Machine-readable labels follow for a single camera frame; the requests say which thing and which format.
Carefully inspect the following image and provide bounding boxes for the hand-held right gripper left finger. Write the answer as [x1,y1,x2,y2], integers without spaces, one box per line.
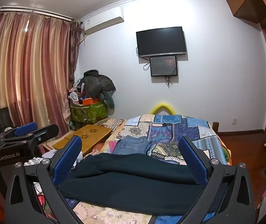
[4,135,83,224]

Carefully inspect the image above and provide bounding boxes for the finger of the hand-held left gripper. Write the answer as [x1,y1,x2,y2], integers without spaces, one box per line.
[0,121,38,143]
[0,124,59,150]

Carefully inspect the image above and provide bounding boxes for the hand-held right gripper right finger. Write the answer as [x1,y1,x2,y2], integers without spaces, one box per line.
[178,136,257,224]

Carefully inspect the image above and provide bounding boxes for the dark teal pants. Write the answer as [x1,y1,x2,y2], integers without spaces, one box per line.
[58,153,217,216]

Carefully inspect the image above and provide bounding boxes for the orange green bed sheet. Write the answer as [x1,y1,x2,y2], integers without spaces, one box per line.
[213,131,232,166]

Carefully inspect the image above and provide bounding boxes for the wooden lap table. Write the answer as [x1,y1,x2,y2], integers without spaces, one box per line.
[53,124,113,155]

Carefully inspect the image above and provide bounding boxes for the patchwork printed blanket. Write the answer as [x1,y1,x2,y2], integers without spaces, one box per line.
[64,114,231,224]

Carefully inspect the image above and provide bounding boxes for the green patterned storage bag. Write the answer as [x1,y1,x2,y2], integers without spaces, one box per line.
[69,100,109,130]

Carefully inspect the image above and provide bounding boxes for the pink striped curtain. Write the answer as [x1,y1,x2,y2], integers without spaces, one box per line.
[0,12,82,136]

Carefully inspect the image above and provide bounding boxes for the brown striped cloth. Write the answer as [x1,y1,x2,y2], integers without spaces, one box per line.
[97,119,125,131]

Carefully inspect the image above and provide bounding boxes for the orange box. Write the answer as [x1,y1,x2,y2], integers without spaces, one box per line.
[82,97,100,105]

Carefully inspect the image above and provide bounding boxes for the yellow foam arch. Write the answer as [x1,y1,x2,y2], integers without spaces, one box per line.
[150,102,176,115]

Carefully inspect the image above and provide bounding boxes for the blue jeans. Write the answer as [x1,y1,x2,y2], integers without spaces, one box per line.
[112,135,152,155]

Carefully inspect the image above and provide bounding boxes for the grey blue garment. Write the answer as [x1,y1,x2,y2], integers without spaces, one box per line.
[100,90,115,116]

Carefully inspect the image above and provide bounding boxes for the pile of dark jackets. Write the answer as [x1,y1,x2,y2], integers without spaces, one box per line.
[80,69,116,98]

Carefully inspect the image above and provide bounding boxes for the white air conditioner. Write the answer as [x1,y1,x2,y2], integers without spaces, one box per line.
[80,6,125,36]

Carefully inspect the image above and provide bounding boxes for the black monitor cable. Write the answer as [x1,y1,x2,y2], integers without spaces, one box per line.
[165,75,175,88]

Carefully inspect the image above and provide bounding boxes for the small black wall monitor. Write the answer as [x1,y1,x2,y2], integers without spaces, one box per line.
[150,56,178,77]

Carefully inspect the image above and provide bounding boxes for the white curtain rail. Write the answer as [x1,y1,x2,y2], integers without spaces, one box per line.
[0,5,74,22]

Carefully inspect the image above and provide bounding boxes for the large black wall television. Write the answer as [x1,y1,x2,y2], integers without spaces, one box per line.
[136,26,187,58]

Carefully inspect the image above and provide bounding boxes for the wooden wall cabinet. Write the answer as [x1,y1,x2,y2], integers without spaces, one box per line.
[224,0,264,24]

